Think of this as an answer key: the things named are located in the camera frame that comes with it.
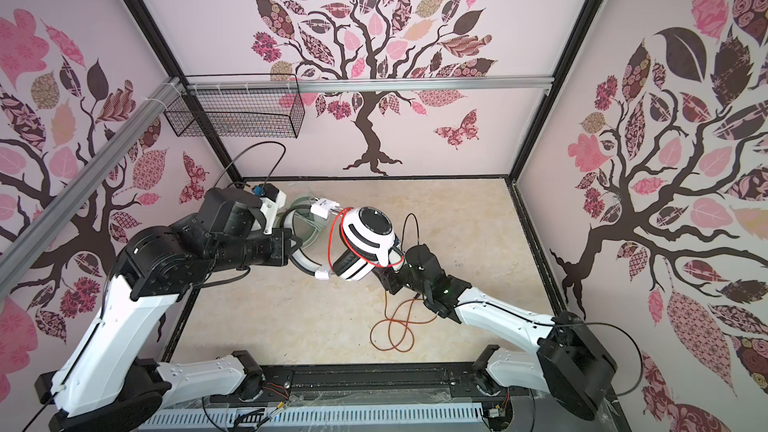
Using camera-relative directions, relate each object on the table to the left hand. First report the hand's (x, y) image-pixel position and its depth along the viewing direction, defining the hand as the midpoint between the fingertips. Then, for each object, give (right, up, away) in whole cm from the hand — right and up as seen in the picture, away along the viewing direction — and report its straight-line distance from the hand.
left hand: (297, 249), depth 59 cm
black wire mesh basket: (-42, +48, +63) cm, 89 cm away
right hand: (+16, -6, +20) cm, 26 cm away
